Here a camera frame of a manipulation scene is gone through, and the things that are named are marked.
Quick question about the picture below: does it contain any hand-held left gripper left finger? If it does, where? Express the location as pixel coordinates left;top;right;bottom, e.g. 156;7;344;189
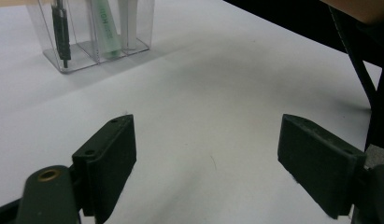
71;114;137;224

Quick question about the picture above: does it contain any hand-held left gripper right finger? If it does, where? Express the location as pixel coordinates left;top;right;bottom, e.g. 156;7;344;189
277;113;367;219

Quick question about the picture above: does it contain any clear acrylic organizer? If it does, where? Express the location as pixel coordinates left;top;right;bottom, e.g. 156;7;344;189
25;0;156;75

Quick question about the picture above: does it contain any green highlighter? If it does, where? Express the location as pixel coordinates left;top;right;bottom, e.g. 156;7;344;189
91;0;122;60

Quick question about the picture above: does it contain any black pen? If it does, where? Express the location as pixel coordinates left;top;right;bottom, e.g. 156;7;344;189
51;0;72;69

